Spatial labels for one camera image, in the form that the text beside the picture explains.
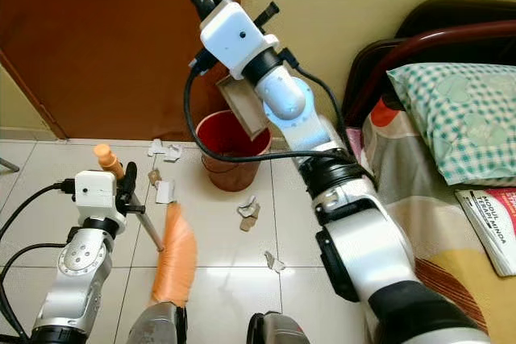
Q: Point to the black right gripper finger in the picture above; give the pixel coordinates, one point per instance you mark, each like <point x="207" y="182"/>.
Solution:
<point x="200" y="4"/>

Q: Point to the orange bristle broom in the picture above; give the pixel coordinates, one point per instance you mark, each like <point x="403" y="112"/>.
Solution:
<point x="177" y="255"/>

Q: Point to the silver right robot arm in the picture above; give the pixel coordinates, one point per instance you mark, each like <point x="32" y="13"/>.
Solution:
<point x="371" y="247"/>

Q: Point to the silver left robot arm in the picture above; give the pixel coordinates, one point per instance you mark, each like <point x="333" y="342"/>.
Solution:
<point x="76" y="279"/>

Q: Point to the small brown paper scrap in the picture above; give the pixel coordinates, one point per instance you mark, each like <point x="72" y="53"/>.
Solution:
<point x="154" y="177"/>

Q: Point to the flat white paper scrap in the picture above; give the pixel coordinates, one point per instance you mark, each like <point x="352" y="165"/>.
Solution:
<point x="166" y="192"/>

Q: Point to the white crumpled paper scrap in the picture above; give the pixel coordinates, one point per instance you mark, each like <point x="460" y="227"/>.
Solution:
<point x="165" y="150"/>

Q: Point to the red plastic bucket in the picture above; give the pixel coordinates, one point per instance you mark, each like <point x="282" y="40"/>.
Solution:
<point x="230" y="168"/>

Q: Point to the brown wooden door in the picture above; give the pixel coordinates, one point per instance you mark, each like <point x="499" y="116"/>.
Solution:
<point x="105" y="46"/>

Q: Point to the white and brown paper scrap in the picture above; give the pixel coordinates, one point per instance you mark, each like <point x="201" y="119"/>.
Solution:
<point x="249" y="212"/>

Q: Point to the grey left robot foot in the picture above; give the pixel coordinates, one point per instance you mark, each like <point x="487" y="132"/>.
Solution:
<point x="155" y="326"/>

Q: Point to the grey robot foot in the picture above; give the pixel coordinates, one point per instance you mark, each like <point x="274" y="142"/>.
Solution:
<point x="155" y="326"/>
<point x="278" y="329"/>

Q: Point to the grey metal furniture leg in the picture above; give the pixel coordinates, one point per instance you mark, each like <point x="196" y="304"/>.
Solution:
<point x="8" y="164"/>

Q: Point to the small grey paper scrap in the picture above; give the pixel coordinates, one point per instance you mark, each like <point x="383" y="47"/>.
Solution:
<point x="274" y="262"/>

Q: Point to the grey right robot foot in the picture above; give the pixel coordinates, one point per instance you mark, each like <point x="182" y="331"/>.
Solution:
<point x="278" y="329"/>

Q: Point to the dark wooden bed headboard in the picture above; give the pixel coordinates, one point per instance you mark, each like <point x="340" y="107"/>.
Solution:
<point x="435" y="26"/>

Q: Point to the green checked pillow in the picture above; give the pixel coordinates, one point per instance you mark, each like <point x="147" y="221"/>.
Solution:
<point x="459" y="118"/>

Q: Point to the white and red booklet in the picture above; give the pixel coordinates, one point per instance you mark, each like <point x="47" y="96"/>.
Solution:
<point x="492" y="227"/>

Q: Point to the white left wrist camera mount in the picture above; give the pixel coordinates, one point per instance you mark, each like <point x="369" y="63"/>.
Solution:
<point x="94" y="192"/>

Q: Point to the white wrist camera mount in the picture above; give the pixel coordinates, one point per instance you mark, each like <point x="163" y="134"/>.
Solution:
<point x="234" y="34"/>
<point x="94" y="192"/>

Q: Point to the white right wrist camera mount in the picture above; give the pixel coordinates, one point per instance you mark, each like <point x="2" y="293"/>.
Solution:
<point x="234" y="34"/>

